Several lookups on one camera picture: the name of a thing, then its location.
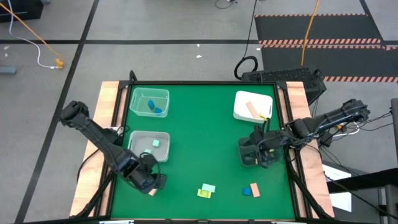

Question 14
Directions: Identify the white plastic bin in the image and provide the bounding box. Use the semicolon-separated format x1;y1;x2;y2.
233;90;274;124

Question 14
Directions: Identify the white paper sheet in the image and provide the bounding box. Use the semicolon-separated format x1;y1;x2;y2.
322;163;362;213

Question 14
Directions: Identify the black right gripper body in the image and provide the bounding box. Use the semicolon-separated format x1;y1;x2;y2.
245;124;282;169

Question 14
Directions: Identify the black table frame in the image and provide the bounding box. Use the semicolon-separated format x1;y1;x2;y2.
98;70;315;224

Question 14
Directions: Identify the yellow hanging cable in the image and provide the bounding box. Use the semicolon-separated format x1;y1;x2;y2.
300;0;322;68

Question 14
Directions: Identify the black floor box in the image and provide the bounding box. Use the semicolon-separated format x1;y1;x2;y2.
0;0;44;23

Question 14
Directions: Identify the grey post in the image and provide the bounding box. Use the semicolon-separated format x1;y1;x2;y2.
390;97;398;156

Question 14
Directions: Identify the wooden table side board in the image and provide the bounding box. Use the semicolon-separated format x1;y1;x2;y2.
281;81;336;218
69;81;128;218

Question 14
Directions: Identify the white floor cable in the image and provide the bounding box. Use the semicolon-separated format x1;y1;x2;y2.
7;0;58;70

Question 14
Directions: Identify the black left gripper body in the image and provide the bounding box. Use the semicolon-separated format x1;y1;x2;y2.
130;151;168;195

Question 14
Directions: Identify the smoky dark plastic bin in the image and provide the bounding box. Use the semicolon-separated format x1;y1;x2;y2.
238;136;282;168

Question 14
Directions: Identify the frosted grey plastic bin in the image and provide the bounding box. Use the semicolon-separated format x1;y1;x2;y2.
127;130;171;164

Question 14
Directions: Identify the clear plastic bin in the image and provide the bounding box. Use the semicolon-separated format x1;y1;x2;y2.
129;87;170;118

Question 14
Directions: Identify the black beam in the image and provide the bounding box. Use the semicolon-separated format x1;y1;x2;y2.
326;167;398;194

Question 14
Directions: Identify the orange floor cable with plug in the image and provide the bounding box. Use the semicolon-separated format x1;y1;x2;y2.
0;1;65;70

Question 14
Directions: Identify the black hanging cable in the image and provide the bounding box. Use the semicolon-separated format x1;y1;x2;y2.
234;0;259;81

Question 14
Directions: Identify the black floor mat striped edge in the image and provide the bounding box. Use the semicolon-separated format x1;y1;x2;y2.
260;45;398;83
254;13;384;45

